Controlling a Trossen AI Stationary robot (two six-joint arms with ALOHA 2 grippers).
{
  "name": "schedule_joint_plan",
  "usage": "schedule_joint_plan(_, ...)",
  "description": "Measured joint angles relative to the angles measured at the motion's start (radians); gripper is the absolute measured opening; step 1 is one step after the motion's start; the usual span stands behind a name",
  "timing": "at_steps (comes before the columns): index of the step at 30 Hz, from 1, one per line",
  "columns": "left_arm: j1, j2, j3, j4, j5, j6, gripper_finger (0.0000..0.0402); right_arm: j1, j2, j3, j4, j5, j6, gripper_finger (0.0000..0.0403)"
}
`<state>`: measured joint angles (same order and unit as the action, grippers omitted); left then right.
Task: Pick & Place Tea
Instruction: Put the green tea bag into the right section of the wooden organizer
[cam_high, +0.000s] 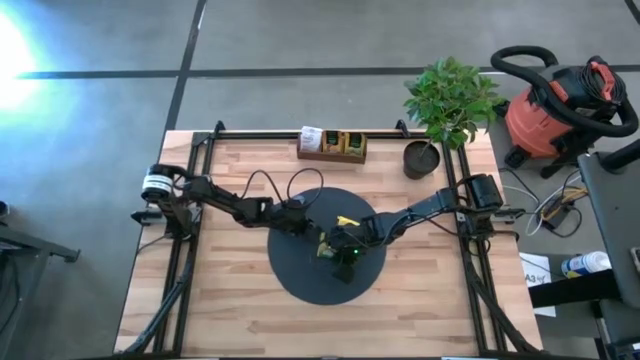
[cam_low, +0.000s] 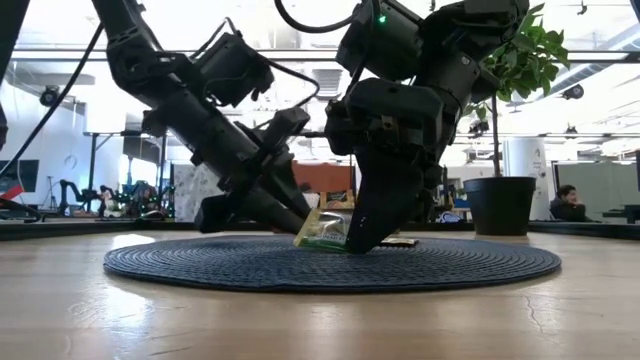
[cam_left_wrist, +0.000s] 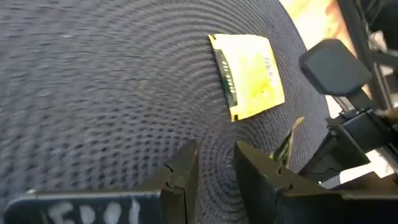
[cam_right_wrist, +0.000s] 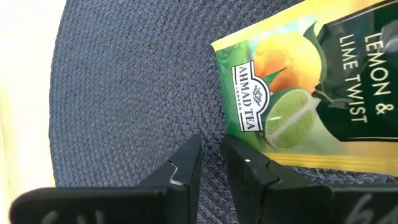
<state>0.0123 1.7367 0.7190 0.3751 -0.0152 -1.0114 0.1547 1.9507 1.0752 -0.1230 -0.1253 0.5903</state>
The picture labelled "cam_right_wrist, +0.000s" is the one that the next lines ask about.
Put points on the round dark woven placemat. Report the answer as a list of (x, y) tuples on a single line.
[(124, 93)]

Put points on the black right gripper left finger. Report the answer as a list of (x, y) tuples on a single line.
[(183, 186)]

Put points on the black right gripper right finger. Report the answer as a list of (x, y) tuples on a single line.
[(248, 180)]

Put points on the green yellow tea packet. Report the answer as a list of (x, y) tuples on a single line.
[(295, 62)]

